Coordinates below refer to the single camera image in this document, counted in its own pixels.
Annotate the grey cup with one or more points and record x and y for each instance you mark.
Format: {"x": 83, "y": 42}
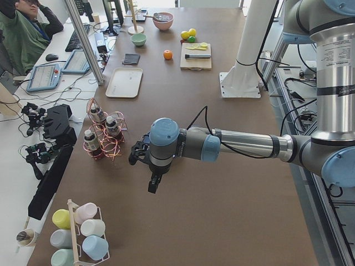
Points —
{"x": 61, "y": 239}

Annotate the dark drink bottle front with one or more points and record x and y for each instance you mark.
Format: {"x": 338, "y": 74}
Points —
{"x": 91, "y": 143}

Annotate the black long bar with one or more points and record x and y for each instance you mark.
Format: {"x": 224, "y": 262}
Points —
{"x": 49, "y": 184}

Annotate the aluminium frame post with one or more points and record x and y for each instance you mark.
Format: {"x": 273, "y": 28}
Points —
{"x": 87, "y": 48}

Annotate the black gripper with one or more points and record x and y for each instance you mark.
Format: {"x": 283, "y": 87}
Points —
{"x": 157, "y": 169}

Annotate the wooden cutting board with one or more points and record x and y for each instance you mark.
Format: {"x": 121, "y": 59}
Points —
{"x": 195, "y": 64}

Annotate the white cup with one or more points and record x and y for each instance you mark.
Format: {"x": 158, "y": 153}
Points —
{"x": 93, "y": 227}

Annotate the black computer mouse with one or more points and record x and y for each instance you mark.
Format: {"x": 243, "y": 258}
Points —
{"x": 51, "y": 57}

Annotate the dark drink bottle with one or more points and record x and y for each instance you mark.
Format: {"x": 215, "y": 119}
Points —
{"x": 112, "y": 128}
{"x": 97, "y": 114}
{"x": 91, "y": 143}

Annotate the blue teach pendant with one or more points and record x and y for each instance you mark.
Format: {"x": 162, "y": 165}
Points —
{"x": 44, "y": 77}
{"x": 76, "y": 64}

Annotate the metal scoop in bowl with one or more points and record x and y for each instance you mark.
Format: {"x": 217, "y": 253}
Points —
{"x": 160, "y": 17}

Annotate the dark folded cloth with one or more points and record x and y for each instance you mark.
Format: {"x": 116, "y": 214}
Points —
{"x": 131, "y": 59}

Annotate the yellow lemon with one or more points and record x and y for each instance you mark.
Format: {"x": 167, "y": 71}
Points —
{"x": 192, "y": 32}
{"x": 185, "y": 35}

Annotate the copper wire bottle basket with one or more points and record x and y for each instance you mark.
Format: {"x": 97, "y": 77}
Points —
{"x": 110, "y": 146}

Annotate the black keyboard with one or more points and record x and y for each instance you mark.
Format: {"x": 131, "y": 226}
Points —
{"x": 74, "y": 42}

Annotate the green lime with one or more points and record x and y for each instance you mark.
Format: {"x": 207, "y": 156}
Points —
{"x": 191, "y": 39}

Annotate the beige rectangular tray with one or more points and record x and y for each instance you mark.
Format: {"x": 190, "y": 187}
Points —
{"x": 124, "y": 83}

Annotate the black handled knife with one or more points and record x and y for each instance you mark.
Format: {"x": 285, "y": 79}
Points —
{"x": 197, "y": 56}

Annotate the orange fruit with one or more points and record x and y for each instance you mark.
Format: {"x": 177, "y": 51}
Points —
{"x": 168, "y": 54}

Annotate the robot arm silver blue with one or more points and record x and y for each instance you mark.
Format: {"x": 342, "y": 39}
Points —
{"x": 328, "y": 152}

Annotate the blue teach pendant back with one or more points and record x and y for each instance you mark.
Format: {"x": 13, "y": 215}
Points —
{"x": 76, "y": 64}

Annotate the dark drink bottle back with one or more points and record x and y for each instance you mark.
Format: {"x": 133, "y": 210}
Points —
{"x": 97, "y": 114}

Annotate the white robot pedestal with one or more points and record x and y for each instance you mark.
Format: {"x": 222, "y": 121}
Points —
{"x": 241, "y": 81}

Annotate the black plastic mount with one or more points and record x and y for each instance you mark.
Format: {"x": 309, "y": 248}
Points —
{"x": 56, "y": 125}

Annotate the seated person green shirt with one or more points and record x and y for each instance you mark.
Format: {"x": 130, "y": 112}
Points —
{"x": 27, "y": 28}

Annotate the blue cup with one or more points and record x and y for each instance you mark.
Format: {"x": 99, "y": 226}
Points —
{"x": 95, "y": 247}

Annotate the paper cup with utensils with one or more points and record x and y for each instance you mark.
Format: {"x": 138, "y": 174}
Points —
{"x": 26, "y": 238}

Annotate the blue teach pendant front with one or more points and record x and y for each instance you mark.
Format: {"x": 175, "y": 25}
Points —
{"x": 44, "y": 77}

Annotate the yellow cup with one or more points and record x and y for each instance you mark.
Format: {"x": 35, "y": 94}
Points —
{"x": 61, "y": 218}

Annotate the mint green cup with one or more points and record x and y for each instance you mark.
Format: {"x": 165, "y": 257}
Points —
{"x": 62, "y": 257}

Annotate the dark drink bottle middle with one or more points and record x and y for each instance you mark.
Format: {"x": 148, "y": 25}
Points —
{"x": 112, "y": 128}

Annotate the pink bowl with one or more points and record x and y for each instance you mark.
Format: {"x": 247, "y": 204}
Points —
{"x": 164, "y": 26}

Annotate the green bowl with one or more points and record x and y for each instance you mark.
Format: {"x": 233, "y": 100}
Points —
{"x": 138, "y": 39}

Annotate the wooden mug tree stand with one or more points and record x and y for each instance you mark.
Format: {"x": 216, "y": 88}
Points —
{"x": 135, "y": 29}

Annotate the yellow peeled fruit slices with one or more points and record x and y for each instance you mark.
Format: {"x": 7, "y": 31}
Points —
{"x": 197, "y": 46}

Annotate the pink cup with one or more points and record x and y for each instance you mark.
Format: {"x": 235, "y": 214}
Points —
{"x": 85, "y": 212}

